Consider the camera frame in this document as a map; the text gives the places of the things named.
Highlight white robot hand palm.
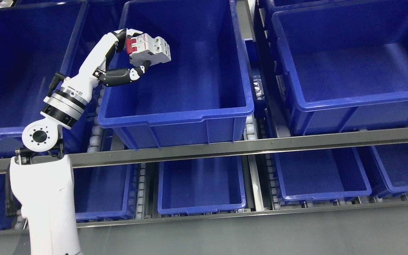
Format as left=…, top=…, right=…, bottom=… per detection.
left=62, top=31, right=119, bottom=100

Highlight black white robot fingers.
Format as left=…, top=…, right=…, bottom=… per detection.
left=111, top=28, right=143, bottom=53

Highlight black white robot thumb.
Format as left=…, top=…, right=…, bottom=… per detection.
left=94, top=60, right=152, bottom=87

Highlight grey circuit breaker red switch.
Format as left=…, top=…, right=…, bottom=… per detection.
left=126, top=34, right=171, bottom=66

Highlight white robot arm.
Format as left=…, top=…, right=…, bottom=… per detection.
left=8, top=28, right=154, bottom=255

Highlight blue bin upper left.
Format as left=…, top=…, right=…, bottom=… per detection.
left=0, top=0, right=90, bottom=158

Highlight blue bin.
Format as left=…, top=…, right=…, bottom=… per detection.
left=0, top=0, right=90, bottom=158
left=270, top=0, right=408, bottom=136
left=364, top=143, right=408, bottom=198
left=157, top=156, right=247, bottom=215
left=273, top=147, right=372, bottom=205
left=97, top=0, right=254, bottom=149
left=73, top=164, right=139, bottom=222

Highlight blue bin upper middle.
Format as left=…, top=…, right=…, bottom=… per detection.
left=97, top=0, right=254, bottom=149

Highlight blue bin lower left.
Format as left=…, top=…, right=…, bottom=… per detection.
left=73, top=164, right=139, bottom=222

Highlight blue bin lower middle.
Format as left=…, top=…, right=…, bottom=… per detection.
left=157, top=156, right=247, bottom=215

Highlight blue bin upper right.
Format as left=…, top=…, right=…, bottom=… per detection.
left=270, top=0, right=408, bottom=136

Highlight blue bin lower far right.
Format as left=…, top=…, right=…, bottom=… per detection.
left=364, top=143, right=408, bottom=198

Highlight metal shelf rail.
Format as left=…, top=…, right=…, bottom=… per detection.
left=0, top=126, right=408, bottom=173

